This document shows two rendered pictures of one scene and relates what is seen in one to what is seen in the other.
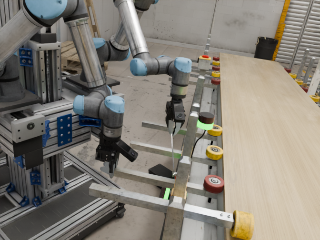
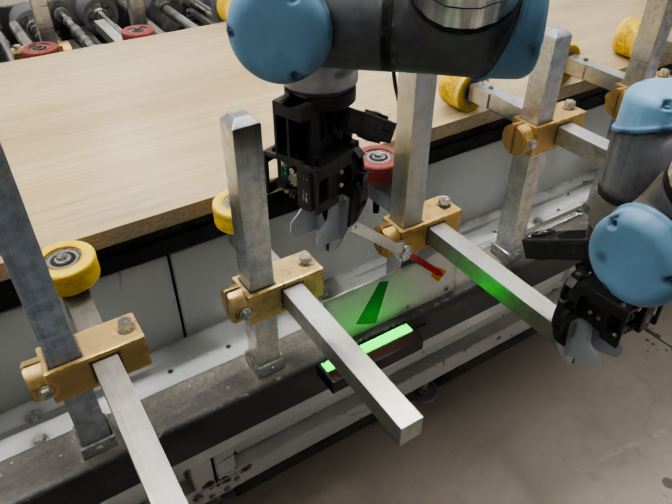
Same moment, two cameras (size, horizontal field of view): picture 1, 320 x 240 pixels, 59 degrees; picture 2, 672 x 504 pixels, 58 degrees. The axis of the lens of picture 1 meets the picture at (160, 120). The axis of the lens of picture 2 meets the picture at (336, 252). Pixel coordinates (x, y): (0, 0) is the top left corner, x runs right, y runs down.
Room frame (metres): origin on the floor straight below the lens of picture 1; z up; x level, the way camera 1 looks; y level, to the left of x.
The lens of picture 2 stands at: (1.54, 0.39, 1.40)
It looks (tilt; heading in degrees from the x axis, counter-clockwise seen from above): 38 degrees down; 230
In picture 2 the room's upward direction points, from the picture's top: straight up
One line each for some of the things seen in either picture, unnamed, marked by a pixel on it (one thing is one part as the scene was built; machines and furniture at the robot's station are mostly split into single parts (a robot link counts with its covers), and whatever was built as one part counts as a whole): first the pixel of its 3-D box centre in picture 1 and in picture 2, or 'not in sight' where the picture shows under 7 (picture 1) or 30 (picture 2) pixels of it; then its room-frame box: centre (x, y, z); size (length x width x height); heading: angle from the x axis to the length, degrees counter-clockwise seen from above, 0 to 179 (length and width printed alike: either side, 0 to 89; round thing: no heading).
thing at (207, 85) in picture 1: (192, 83); not in sight; (2.44, -0.24, 0.84); 0.43 x 0.03 x 0.04; 83
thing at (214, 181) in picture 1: (212, 190); (377, 183); (0.92, -0.25, 0.85); 0.08 x 0.08 x 0.11
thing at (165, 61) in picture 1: (164, 65); (312, 15); (1.25, 0.01, 1.25); 0.11 x 0.11 x 0.08; 39
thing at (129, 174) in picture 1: (165, 182); (452, 246); (0.95, -0.06, 0.84); 0.43 x 0.03 x 0.04; 83
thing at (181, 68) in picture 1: (181, 71); not in sight; (1.19, -0.06, 1.26); 0.09 x 0.08 x 0.11; 39
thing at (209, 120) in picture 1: (206, 117); not in sight; (0.97, -0.17, 1.15); 0.06 x 0.06 x 0.02
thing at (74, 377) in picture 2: not in sight; (87, 359); (1.45, -0.19, 0.85); 0.13 x 0.06 x 0.05; 173
